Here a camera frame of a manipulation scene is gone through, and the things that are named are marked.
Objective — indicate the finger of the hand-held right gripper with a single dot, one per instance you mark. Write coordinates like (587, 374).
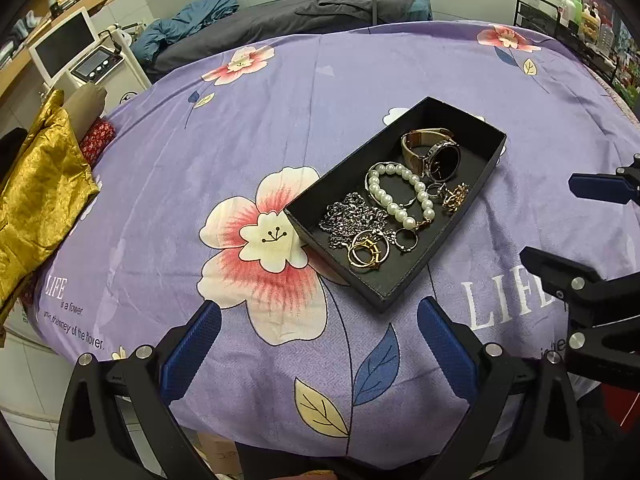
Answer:
(610, 310)
(597, 187)

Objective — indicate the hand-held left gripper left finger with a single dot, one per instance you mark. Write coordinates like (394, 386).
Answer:
(192, 350)

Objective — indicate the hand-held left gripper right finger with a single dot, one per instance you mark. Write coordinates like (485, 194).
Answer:
(445, 350)

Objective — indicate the black rectangular tray box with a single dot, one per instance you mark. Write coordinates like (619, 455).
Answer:
(450, 250)

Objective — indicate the silver rings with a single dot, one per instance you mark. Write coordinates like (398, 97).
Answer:
(406, 233)

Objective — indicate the gold rings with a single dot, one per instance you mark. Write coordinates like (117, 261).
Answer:
(361, 252)

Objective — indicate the gold flower brooch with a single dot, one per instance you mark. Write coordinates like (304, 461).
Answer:
(455, 197)

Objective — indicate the brown carton under table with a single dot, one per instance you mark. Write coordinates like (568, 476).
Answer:
(217, 452)

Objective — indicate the black metal cart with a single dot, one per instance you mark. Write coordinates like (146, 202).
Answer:
(550, 25)

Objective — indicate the purple floral blanket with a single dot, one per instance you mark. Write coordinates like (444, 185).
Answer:
(200, 160)

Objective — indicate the gold shiny cloth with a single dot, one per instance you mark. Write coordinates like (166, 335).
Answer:
(40, 185)

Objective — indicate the red patterned cloth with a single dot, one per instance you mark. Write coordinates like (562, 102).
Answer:
(99, 140)

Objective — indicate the grey display device with buttons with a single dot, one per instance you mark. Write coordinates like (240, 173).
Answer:
(97, 65)

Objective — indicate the blue quilt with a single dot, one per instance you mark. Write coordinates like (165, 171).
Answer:
(190, 22)

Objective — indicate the white monitor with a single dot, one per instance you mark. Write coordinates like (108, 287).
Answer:
(62, 47)

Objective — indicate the dark grey blanket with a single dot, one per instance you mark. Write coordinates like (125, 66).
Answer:
(300, 20)

